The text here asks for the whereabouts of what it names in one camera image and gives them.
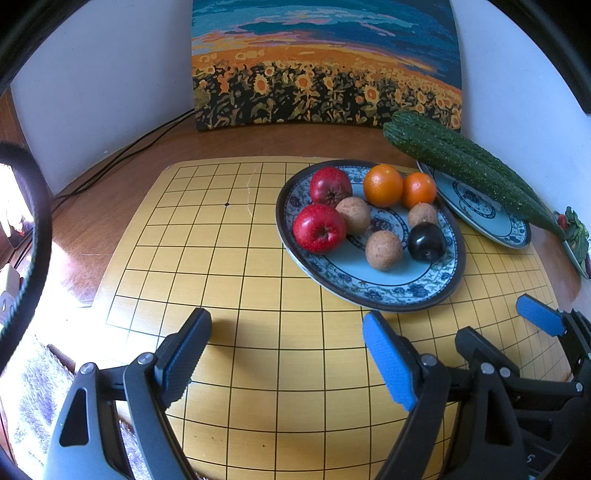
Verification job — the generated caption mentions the green cucumbers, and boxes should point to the green cucumbers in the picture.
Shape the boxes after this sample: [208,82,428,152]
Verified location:
[382,121,567,241]

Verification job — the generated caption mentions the sunflower field painting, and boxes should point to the sunflower field painting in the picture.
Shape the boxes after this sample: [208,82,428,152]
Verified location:
[190,0,464,132]

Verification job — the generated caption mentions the small orange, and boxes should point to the small orange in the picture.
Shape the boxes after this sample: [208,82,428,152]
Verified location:
[401,172,438,209]

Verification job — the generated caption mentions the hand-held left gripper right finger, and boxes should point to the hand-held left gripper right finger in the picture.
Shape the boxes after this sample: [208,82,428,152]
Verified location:
[362,311,532,480]

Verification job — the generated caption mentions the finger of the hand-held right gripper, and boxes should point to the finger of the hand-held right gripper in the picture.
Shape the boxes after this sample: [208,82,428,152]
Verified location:
[455,327,580,395]
[516,294,591,370]

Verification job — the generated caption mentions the green bitter gourd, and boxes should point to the green bitter gourd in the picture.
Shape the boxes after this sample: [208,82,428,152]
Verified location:
[392,110,548,201]

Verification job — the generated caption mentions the purple fuzzy blanket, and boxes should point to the purple fuzzy blanket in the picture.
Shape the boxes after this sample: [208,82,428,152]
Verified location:
[0,332,139,480]

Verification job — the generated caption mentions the small dark red apple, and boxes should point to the small dark red apple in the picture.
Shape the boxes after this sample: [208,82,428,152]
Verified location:
[309,166,353,206]

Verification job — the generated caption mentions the large blue patterned plate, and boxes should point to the large blue patterned plate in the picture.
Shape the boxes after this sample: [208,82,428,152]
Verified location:
[276,159,466,312]

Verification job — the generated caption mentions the brown longan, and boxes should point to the brown longan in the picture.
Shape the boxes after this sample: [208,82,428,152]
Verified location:
[365,230,403,271]
[407,202,439,229]
[335,196,371,234]

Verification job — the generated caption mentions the large red apple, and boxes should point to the large red apple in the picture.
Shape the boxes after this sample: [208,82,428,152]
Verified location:
[292,204,348,254]

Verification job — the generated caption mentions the small blue patterned plate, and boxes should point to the small blue patterned plate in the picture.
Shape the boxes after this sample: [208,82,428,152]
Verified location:
[416,159,533,250]

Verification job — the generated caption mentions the yellow grid game board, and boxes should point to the yellow grid game board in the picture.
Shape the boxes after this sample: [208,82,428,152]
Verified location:
[95,157,573,480]

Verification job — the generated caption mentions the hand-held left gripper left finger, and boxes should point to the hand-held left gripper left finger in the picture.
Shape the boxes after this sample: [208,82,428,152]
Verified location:
[44,308,213,480]

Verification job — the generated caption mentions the small dish with greens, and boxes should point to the small dish with greens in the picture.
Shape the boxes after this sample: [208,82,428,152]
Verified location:
[551,208,591,280]

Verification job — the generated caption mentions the dark purple plum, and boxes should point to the dark purple plum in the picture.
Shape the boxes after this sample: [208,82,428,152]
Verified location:
[407,222,447,262]

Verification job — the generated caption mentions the large orange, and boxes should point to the large orange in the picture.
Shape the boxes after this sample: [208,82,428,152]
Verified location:
[363,164,404,208]

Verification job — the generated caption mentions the black round frame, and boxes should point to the black round frame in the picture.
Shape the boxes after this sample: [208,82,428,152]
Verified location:
[0,142,52,370]

